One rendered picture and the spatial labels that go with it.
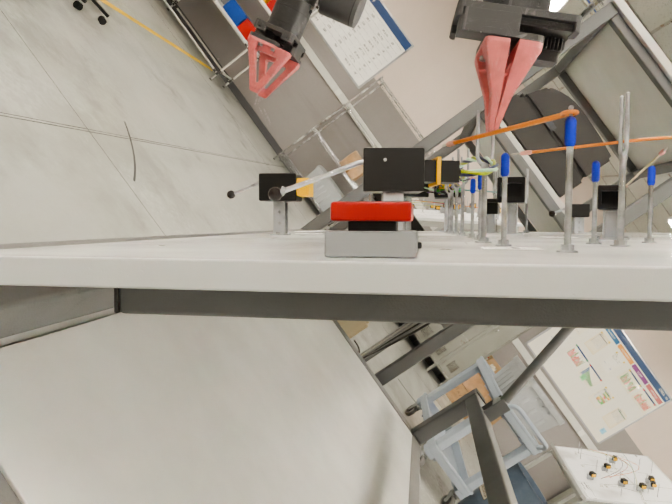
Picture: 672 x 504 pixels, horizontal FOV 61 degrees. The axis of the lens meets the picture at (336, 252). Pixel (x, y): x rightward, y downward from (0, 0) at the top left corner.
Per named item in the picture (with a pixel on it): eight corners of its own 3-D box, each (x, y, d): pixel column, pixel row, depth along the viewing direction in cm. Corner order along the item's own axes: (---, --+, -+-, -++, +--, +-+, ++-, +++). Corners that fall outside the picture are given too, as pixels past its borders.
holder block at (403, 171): (362, 193, 57) (363, 152, 56) (419, 193, 56) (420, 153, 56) (363, 191, 52) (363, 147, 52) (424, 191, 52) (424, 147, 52)
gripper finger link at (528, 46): (434, 131, 54) (453, 32, 54) (510, 144, 54) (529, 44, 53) (440, 118, 47) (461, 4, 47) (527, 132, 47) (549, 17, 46)
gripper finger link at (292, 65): (283, 107, 96) (305, 54, 94) (273, 101, 88) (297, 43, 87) (246, 91, 96) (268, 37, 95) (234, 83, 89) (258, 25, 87)
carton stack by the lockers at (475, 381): (441, 389, 795) (492, 356, 782) (440, 381, 827) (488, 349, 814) (477, 438, 797) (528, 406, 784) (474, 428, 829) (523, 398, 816)
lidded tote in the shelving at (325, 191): (299, 178, 765) (318, 164, 760) (304, 179, 806) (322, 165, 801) (325, 215, 767) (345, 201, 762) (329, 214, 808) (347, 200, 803)
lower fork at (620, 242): (634, 247, 52) (639, 91, 52) (613, 246, 53) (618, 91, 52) (626, 246, 54) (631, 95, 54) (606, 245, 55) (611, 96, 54)
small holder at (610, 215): (630, 238, 81) (631, 188, 81) (629, 240, 73) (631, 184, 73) (595, 238, 83) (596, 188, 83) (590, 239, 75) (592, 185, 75)
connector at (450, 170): (404, 183, 56) (405, 162, 56) (453, 184, 56) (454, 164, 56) (410, 181, 53) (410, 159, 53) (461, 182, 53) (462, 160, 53)
